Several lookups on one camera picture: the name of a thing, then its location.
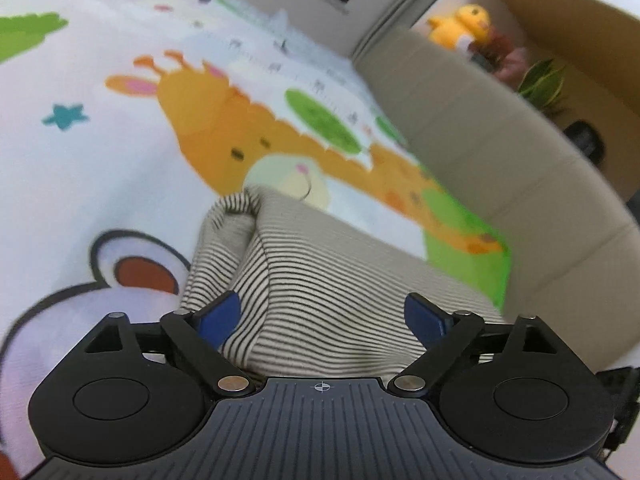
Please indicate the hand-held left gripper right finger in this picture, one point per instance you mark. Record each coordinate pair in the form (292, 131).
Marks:
(425, 320)

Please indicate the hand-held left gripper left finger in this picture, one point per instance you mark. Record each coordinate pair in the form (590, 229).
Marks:
(220, 317)

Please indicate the beige striped garment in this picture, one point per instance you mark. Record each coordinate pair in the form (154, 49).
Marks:
(325, 285)

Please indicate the beige padded headboard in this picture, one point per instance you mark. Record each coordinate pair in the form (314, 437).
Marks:
(500, 160)

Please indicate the cartoon animal printed blanket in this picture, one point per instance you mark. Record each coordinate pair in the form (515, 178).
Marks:
(100, 160)

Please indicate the black object on shelf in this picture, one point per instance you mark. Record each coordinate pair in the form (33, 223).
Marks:
(585, 137)

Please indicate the green snake plant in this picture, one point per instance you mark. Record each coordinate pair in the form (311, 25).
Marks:
(545, 80)

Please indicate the pink plush toy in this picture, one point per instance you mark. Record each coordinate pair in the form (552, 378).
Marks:
(512, 65)

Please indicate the yellow plush toy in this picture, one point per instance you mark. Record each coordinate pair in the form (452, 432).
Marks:
(457, 22)

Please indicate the beige narrow curtain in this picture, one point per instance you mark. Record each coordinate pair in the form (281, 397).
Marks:
(415, 5)

